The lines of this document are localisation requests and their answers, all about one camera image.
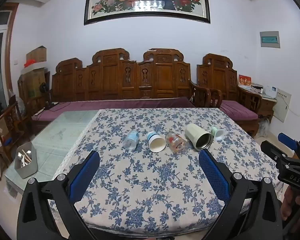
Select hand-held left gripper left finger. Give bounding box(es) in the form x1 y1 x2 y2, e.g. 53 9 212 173
17 150 101 240

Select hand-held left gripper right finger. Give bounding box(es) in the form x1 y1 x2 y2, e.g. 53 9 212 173
199 149 283 240

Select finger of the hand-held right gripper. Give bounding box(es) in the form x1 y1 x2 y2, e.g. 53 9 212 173
277 132 300 161
260 140 295 165

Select small mint green cup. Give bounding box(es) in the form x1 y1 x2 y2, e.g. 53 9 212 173
211 126 226 141

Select pale green steel-lined cup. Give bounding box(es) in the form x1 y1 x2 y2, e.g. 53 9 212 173
185 123 214 152

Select clear glass cup red print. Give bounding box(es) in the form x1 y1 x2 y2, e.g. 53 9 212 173
165 131 189 154

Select clear plastic cup blue label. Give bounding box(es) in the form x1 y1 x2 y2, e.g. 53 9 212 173
122 130 140 151

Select white paper cup blue stripes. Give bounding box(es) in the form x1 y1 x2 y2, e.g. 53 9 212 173
146 131 166 153

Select person's right hand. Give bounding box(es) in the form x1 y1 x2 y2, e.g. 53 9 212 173
281 187 300 222

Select wooden side table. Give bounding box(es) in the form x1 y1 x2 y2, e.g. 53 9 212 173
259 94 277 124

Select white device box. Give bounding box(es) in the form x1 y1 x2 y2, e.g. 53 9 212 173
262 85 279 98

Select purple armchair cushion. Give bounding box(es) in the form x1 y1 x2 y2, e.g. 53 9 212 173
219 100 259 122

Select grey utensil holder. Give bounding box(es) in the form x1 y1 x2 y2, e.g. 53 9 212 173
14 141 38 179

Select blue floral tablecloth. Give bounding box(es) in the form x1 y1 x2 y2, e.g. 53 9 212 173
49 108 282 233

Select purple sofa cushion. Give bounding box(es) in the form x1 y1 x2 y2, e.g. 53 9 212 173
31 97 196 121

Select red desk calendar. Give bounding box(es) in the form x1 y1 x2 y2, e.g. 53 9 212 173
238 74 252 88

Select carved wooden armchair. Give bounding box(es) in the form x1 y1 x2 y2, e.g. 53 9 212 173
196 53 263 138

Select wooden side chair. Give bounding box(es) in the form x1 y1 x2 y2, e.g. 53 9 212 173
0 104 25 181

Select carved wooden sofa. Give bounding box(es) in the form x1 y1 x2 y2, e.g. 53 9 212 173
30 48 205 130

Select large cardboard box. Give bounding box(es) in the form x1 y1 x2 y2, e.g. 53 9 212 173
20 67 47 98

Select framed floral painting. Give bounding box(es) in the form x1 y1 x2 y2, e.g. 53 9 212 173
84 0 211 26

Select beige wall distribution cabinet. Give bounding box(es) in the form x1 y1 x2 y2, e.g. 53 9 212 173
272 90 292 123

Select wall electrical panel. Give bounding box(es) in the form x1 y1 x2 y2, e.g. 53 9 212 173
259 31 281 49

